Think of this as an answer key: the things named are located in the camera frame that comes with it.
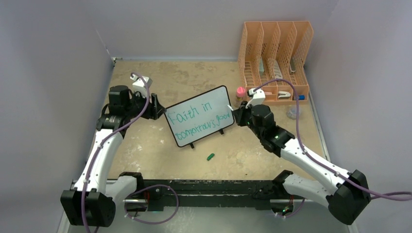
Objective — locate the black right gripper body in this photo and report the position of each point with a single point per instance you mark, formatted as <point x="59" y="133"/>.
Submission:
<point x="245" y="118"/>

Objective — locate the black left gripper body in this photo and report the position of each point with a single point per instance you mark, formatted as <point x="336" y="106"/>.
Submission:
<point x="138" y="105"/>

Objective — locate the white whiteboard black frame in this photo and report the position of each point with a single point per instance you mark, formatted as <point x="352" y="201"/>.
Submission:
<point x="200" y="116"/>

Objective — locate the green marker cap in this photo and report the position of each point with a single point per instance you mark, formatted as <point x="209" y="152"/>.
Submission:
<point x="210" y="156"/>

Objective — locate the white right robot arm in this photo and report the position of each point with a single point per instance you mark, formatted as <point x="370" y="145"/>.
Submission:
<point x="342" y="192"/>

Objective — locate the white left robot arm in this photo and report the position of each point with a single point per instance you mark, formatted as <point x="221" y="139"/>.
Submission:
<point x="91" y="201"/>

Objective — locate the pink cartoon bottle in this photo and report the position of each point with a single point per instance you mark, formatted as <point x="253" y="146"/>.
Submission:
<point x="240" y="95"/>

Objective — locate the white stapler in organizer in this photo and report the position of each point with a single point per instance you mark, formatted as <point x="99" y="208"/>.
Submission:
<point x="283" y="95"/>

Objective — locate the clear small plastic jar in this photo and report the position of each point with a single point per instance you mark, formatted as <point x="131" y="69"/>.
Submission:
<point x="292" y="113"/>

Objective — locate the white long tool in organizer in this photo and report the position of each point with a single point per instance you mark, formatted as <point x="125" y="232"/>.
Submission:
<point x="277" y="71"/>

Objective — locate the peach plastic file organizer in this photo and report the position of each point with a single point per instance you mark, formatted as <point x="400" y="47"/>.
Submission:
<point x="272" y="55"/>

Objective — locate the grey tool in organizer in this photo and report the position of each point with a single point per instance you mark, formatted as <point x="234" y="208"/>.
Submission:
<point x="292" y="67"/>

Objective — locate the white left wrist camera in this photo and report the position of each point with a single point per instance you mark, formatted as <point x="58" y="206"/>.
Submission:
<point x="140" y="83"/>

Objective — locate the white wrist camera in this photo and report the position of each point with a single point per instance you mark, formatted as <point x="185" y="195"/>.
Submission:
<point x="257" y="97"/>
<point x="140" y="83"/>

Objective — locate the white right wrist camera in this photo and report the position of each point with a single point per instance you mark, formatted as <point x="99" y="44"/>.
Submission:
<point x="257" y="97"/>

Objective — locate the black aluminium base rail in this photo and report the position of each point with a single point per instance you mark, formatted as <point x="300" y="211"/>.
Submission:
<point x="256" y="194"/>

